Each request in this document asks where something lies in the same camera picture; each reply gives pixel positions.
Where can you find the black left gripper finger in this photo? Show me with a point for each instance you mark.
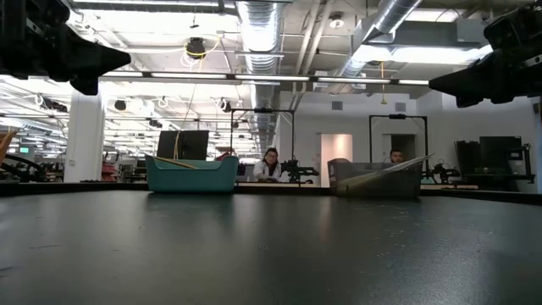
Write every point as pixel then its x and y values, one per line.
pixel 89 61
pixel 86 87

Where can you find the background black robot arm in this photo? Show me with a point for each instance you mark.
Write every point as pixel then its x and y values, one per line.
pixel 25 169
pixel 298 170
pixel 442 171

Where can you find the small black ceiling dome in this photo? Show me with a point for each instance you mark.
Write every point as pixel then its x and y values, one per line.
pixel 120 105

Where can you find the white pillar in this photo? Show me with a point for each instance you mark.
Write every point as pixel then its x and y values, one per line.
pixel 84 144

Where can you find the black equipment rack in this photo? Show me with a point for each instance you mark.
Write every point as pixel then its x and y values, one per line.
pixel 499 152

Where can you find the red background object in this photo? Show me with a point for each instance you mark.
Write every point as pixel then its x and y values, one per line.
pixel 110 167

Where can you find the person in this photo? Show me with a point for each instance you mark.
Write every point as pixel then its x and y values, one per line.
pixel 396 156
pixel 267 167

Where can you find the green exit sign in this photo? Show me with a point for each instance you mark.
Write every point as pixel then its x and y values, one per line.
pixel 24 150

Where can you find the black round ceiling device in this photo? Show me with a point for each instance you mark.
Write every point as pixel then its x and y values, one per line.
pixel 195 48

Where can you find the black monitor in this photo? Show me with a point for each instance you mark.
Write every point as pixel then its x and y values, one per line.
pixel 190 144

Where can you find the dark grey plastic bin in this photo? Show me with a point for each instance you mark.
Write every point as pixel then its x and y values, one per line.
pixel 372 186

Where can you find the teal plastic bin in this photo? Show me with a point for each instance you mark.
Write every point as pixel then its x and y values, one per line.
pixel 190 180

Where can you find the round ceiling fixture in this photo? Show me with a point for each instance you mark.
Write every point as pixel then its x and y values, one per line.
pixel 336 21

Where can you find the black gantry frame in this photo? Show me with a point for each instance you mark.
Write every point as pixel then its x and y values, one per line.
pixel 398 116
pixel 262 110

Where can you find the silver ventilation duct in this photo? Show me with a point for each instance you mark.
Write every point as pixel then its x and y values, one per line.
pixel 260 34
pixel 394 17

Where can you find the black table border frame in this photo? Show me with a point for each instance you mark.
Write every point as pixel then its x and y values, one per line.
pixel 63 188

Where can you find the long ceiling light rail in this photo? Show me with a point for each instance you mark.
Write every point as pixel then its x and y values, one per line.
pixel 275 78

